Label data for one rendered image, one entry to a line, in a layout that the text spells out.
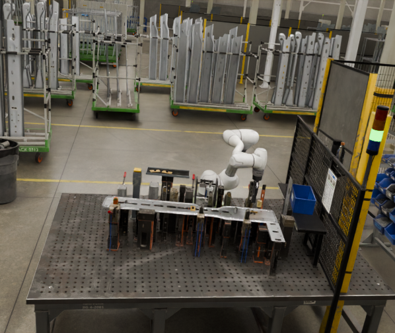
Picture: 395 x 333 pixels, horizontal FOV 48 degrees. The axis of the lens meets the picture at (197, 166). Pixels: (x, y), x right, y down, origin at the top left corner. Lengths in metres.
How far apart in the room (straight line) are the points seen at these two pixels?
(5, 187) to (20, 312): 2.11
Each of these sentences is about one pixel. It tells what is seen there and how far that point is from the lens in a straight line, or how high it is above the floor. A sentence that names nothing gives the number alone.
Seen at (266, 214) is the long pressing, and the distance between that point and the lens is 3.63.
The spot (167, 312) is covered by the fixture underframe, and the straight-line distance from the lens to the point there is 3.22.
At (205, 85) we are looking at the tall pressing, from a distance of 10.61.
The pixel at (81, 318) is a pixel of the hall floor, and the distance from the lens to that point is 4.01.
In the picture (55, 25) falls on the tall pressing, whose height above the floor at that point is 1.72.
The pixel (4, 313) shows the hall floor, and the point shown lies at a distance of 4.15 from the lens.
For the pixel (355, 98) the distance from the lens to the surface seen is 5.53.
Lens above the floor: 2.55
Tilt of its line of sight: 20 degrees down
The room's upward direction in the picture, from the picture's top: 6 degrees clockwise
